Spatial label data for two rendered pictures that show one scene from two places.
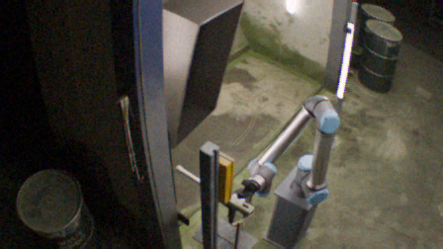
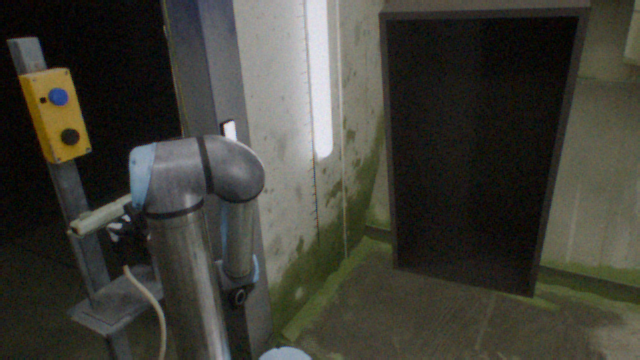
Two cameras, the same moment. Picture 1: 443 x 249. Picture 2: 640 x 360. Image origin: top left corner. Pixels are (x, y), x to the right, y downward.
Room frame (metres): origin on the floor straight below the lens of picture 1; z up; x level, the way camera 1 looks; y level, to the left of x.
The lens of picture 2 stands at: (1.80, -1.39, 1.76)
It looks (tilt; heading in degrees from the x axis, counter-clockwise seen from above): 24 degrees down; 85
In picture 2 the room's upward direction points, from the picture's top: 4 degrees counter-clockwise
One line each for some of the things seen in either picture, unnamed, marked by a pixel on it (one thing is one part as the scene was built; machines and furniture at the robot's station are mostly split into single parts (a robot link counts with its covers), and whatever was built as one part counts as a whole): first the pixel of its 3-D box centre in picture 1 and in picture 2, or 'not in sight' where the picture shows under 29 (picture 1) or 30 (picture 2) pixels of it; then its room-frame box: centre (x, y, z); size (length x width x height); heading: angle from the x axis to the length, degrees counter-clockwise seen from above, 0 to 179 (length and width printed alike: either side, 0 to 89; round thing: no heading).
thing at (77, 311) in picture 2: (224, 238); (126, 296); (1.25, -0.04, 0.78); 0.31 x 0.23 x 0.01; 53
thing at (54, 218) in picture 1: (47, 201); not in sight; (1.32, 1.15, 0.86); 0.54 x 0.54 x 0.01
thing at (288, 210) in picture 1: (294, 213); not in sight; (1.78, -0.57, 0.32); 0.31 x 0.31 x 0.64; 53
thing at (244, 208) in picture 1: (214, 199); (146, 216); (1.35, 0.03, 1.05); 0.49 x 0.05 x 0.23; 53
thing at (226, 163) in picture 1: (218, 178); (57, 115); (1.18, 0.01, 1.42); 0.12 x 0.06 x 0.26; 53
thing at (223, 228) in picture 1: (227, 221); (119, 256); (1.26, -0.05, 0.95); 0.26 x 0.15 x 0.32; 53
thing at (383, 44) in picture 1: (379, 56); not in sight; (4.13, -2.10, 0.44); 0.59 x 0.58 x 0.89; 157
